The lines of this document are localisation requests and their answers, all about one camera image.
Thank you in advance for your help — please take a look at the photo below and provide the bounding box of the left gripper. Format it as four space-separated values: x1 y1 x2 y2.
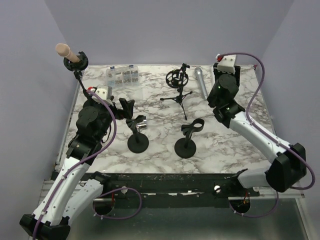
95 96 135 142

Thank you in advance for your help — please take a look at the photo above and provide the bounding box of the grey metal microphone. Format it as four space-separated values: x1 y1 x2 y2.
194 67 208 100

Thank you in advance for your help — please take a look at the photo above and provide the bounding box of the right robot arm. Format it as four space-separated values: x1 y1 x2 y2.
207 62 307 196

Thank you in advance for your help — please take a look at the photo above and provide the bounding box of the black tall shock mount stand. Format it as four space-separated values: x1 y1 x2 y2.
63 51 93 107

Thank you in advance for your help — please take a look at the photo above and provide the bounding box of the black mic stand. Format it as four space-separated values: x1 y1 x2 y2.
174 118 205 159

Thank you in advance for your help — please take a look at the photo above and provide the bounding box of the black white-mic stand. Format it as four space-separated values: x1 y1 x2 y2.
126 115 149 154

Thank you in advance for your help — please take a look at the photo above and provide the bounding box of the beige microphone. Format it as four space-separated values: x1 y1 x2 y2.
55 43 80 63

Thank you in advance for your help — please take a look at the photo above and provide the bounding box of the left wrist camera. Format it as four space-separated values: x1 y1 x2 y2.
90 85 113 105

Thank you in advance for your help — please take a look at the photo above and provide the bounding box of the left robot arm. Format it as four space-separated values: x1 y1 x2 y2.
19 98 135 240

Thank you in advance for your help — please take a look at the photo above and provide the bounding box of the black tripod shock mount stand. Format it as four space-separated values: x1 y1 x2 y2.
159 63 193 120

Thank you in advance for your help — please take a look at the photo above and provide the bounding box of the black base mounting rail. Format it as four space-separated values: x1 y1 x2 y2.
82 171 260 209

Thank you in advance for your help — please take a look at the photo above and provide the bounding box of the small chrome metal block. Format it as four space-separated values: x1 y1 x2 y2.
136 116 148 132

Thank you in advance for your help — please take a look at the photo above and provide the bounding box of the clear plastic screw box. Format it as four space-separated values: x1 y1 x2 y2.
106 65 140 89

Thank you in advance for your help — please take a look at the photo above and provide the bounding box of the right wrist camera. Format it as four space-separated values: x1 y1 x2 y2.
216 54 237 74

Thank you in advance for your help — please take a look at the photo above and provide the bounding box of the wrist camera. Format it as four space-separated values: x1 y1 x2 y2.
90 85 113 105
216 54 237 74

